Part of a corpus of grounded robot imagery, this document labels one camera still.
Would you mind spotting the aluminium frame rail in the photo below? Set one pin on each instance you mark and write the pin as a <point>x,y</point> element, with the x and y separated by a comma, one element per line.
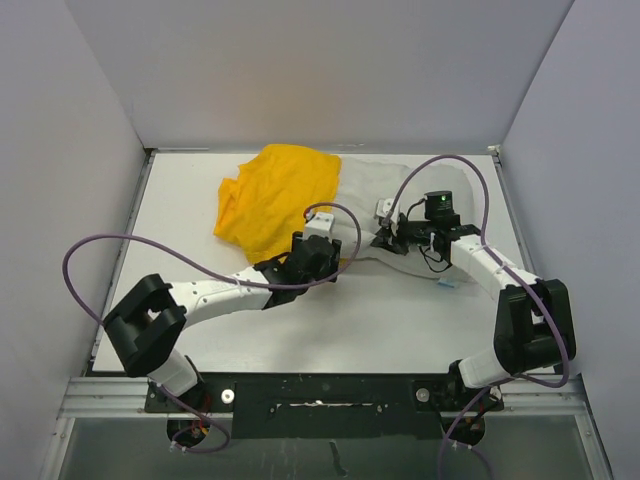
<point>175,203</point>

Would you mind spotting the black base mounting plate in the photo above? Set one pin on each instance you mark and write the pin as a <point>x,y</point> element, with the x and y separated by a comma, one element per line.
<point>335,406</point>

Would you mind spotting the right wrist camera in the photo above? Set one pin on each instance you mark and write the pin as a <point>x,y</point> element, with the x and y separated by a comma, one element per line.
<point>387,213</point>

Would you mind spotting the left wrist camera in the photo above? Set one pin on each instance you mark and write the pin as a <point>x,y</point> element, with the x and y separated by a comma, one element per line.
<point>320,224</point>

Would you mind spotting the white pillow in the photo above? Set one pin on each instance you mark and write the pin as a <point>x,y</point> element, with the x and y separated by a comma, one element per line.
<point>363,183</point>

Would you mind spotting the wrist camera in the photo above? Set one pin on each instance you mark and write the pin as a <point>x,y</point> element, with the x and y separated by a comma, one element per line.
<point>387,213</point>
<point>320,224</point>

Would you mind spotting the yellow printed pillowcase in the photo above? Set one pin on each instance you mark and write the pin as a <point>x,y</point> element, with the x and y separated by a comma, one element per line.
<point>260,208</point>

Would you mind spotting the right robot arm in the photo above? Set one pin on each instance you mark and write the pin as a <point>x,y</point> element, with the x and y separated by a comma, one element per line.
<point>534,324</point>

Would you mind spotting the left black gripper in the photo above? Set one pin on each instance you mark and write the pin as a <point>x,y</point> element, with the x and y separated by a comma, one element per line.
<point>327,268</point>

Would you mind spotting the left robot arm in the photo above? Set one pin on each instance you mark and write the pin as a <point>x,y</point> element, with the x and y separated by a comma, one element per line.
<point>145,325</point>

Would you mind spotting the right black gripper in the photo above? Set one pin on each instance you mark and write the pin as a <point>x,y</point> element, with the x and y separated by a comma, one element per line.
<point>383,240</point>

